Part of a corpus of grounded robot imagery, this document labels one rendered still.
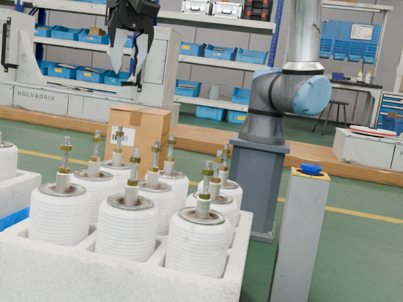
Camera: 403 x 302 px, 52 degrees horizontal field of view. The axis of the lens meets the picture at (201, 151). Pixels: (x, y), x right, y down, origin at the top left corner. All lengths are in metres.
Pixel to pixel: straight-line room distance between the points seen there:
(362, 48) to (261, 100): 5.59
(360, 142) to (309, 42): 1.67
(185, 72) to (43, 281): 8.80
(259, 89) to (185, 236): 0.75
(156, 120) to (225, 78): 7.47
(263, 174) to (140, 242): 0.69
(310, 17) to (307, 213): 0.58
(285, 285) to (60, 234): 0.43
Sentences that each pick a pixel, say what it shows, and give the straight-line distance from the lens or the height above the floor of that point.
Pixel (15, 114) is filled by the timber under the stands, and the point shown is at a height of 0.05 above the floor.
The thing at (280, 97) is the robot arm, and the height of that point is 0.45.
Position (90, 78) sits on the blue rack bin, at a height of 0.31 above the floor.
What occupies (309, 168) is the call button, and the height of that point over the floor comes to 0.33.
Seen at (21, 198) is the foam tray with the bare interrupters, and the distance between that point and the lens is 1.05.
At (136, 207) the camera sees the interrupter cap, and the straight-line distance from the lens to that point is 0.65.
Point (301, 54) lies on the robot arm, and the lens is 1.18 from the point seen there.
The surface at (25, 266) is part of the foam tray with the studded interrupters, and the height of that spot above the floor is 0.15.
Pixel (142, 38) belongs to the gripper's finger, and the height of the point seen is 0.53.
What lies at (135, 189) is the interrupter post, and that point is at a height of 0.28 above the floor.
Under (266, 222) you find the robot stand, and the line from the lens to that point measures 1.31.
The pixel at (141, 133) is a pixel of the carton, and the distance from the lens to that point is 1.78.
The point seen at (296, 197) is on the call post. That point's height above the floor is 0.27.
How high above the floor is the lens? 0.46
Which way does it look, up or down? 9 degrees down
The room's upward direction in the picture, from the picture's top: 8 degrees clockwise
